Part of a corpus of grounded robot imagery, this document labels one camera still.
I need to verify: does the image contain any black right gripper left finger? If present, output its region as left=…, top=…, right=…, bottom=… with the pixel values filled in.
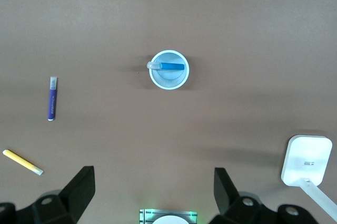
left=0, top=165, right=96, bottom=224

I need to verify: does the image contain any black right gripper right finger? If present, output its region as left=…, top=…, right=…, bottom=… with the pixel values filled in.
left=210, top=167, right=323, bottom=224

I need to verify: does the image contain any blue marker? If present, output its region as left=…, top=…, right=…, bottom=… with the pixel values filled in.
left=146, top=61, right=185, bottom=71

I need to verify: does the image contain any yellow marker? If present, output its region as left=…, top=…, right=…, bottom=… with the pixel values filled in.
left=2, top=149, right=44, bottom=176

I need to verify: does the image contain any white desk lamp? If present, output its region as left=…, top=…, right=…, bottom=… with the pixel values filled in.
left=280, top=134, right=337, bottom=219

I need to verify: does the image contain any purple marker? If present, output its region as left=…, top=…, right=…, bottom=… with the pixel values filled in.
left=47, top=76, right=58, bottom=122

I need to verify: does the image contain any blue plastic cup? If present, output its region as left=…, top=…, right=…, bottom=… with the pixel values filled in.
left=148, top=49, right=190, bottom=91

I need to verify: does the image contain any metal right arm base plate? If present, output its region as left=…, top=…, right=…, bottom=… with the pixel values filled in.
left=138, top=209, right=199, bottom=224

